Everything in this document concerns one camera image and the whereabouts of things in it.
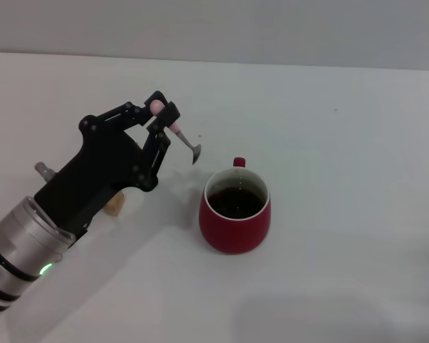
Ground pink handled metal spoon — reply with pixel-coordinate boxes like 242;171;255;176
149;100;203;165

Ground plain light wooden block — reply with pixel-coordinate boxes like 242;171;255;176
102;192;126;217

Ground silver wrist cable plug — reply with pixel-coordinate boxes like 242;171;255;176
34;161;55;180

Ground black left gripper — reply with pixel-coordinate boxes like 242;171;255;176
33;91;182;247

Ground red cup with coffee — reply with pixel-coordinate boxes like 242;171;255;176
199;156;272;255

